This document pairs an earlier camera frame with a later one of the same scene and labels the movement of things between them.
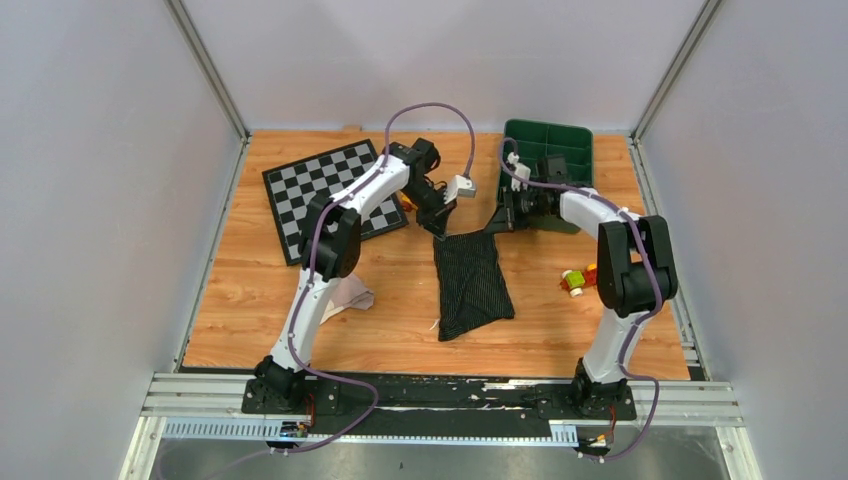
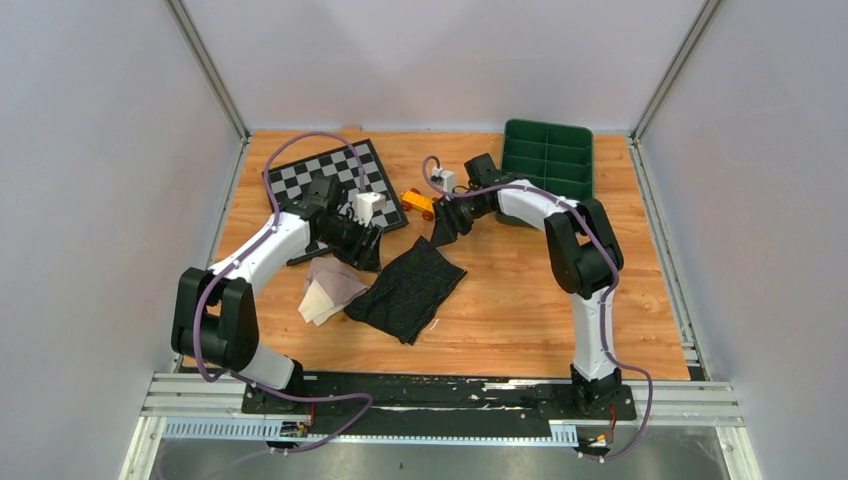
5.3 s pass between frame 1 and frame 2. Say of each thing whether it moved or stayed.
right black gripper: moved
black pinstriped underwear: moved
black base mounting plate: stayed
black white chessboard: stayed
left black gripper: moved
